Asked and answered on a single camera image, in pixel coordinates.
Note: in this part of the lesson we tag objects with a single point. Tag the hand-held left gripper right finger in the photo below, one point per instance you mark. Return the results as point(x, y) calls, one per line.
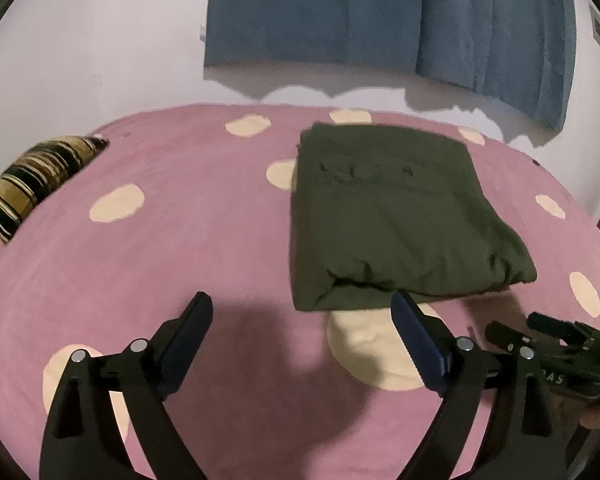
point(420, 345)

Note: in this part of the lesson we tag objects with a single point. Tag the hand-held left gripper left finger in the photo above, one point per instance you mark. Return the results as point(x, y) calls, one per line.
point(186, 345)

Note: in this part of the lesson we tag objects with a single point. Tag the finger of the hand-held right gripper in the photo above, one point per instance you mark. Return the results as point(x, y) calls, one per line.
point(555, 323)
point(502, 335)

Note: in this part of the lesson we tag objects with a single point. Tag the olive green jacket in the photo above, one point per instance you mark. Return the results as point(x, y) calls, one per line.
point(395, 210)

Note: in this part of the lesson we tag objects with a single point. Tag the pink bedsheet with cream dots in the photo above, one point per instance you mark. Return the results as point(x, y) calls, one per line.
point(180, 240)

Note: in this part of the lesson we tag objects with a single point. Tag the brown striped pillow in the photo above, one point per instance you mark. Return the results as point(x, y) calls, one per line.
point(35, 175)

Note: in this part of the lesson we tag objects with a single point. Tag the blue curtain panel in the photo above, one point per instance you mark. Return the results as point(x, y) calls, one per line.
point(505, 35)
point(310, 15)

